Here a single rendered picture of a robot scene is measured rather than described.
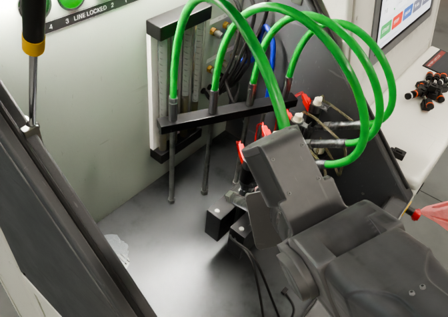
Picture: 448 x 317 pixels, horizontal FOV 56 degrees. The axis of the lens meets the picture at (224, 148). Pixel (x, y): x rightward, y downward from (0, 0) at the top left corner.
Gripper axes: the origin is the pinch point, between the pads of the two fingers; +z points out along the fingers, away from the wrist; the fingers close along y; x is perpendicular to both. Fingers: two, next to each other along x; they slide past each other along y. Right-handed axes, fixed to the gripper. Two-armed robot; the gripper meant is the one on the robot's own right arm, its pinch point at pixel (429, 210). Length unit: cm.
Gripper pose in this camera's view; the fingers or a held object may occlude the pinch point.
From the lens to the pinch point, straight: 64.3
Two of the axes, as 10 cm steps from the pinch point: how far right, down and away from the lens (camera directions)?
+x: -8.3, 3.3, -4.6
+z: -4.6, 0.7, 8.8
